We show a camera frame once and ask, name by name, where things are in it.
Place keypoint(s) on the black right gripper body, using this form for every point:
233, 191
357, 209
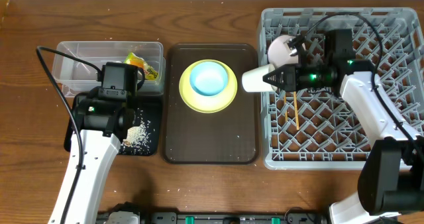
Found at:
311, 76

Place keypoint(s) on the wooden chopstick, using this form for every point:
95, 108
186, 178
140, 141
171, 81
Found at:
296, 110
285, 108

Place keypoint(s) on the pink white small bowl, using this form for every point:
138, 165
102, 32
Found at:
280, 54

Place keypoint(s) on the white cup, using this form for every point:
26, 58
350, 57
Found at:
252, 80

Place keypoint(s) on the green orange snack wrapper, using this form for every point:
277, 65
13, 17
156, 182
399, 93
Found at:
149, 72

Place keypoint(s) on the light blue bowl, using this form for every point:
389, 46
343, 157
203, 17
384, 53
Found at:
208, 78

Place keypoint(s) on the yellow plate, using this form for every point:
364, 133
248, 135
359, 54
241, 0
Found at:
207, 104

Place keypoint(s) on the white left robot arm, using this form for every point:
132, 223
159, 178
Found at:
83, 184

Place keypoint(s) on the grey dishwasher rack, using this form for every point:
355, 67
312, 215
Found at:
330, 136

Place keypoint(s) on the black tray bin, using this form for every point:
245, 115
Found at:
145, 109

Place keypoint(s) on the spilled rice pile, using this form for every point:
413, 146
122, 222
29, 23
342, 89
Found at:
139, 136

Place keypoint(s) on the clear plastic bin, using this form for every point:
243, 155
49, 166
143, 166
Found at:
76, 77

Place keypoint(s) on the dark brown serving tray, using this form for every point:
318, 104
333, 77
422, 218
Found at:
229, 136

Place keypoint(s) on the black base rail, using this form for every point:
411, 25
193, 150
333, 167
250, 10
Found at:
131, 213

